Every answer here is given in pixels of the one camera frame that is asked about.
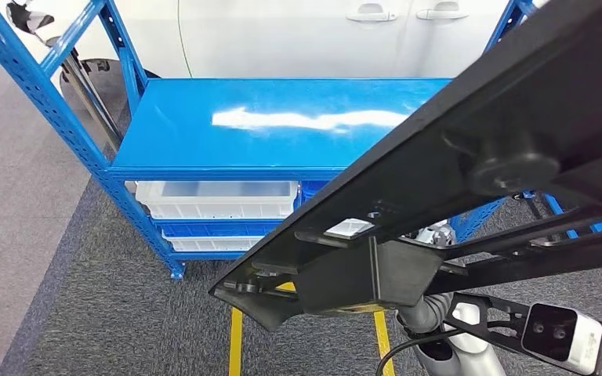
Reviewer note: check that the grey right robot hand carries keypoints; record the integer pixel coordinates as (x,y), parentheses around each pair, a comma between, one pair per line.
(418,317)

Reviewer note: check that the black plastic plate frame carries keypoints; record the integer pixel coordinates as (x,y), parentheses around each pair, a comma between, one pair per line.
(436,171)

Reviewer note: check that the blue metal shelf rack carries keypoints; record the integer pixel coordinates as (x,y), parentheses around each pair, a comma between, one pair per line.
(202,145)

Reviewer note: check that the yellow floor tape square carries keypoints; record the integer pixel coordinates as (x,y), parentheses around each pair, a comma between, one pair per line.
(235,342)

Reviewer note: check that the white car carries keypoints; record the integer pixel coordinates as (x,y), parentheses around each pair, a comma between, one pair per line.
(280,36)

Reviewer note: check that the dark metal pole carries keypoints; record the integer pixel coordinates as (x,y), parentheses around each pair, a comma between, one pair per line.
(90,101)

